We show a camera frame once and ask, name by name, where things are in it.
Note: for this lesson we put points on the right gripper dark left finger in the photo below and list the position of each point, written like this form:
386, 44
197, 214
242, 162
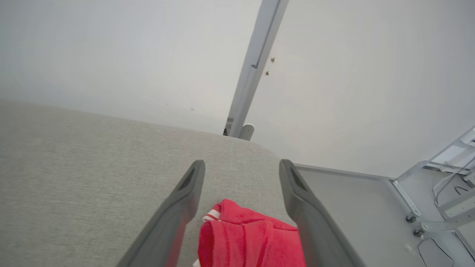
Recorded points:
174, 218

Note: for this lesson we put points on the grey metal wheeled frame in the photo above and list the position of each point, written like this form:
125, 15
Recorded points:
445, 193

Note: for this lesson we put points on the grey fabric sofa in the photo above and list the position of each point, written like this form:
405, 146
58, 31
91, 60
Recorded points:
92, 178

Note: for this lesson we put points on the red white-trimmed garment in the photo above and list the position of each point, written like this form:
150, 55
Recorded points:
252, 241

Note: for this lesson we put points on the grey metal post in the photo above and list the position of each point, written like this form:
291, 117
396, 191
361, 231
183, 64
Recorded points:
256, 63

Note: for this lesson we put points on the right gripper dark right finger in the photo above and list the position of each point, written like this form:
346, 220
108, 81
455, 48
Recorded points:
311, 222

